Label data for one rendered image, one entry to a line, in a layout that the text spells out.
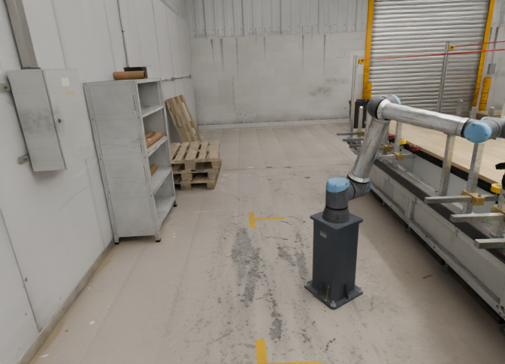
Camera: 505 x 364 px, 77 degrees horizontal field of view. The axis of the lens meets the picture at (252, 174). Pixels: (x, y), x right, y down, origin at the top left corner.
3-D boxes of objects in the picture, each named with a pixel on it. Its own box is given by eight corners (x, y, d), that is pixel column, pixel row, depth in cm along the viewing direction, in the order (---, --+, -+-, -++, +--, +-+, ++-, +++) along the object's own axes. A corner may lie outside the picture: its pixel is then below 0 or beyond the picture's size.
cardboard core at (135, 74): (112, 71, 315) (142, 70, 316) (115, 71, 323) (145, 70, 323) (113, 80, 318) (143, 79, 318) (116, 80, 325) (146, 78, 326)
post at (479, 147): (464, 220, 191) (479, 141, 176) (461, 217, 195) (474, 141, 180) (470, 219, 191) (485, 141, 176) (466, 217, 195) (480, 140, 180)
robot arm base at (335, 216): (336, 225, 208) (337, 212, 205) (316, 216, 224) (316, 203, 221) (356, 218, 218) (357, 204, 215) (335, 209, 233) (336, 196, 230)
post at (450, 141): (439, 201, 215) (450, 134, 201) (436, 198, 220) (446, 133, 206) (446, 201, 215) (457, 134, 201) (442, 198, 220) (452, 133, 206)
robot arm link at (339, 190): (320, 203, 220) (321, 179, 214) (337, 197, 229) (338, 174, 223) (337, 210, 208) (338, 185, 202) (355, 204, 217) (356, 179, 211)
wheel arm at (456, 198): (426, 205, 184) (427, 198, 182) (423, 202, 187) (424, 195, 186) (502, 201, 183) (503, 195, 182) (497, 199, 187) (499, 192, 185)
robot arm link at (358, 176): (335, 192, 229) (371, 91, 188) (352, 186, 238) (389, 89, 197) (351, 204, 219) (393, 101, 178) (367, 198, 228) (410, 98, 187)
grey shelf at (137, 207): (115, 244, 317) (82, 82, 268) (141, 207, 402) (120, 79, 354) (159, 242, 318) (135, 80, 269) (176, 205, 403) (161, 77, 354)
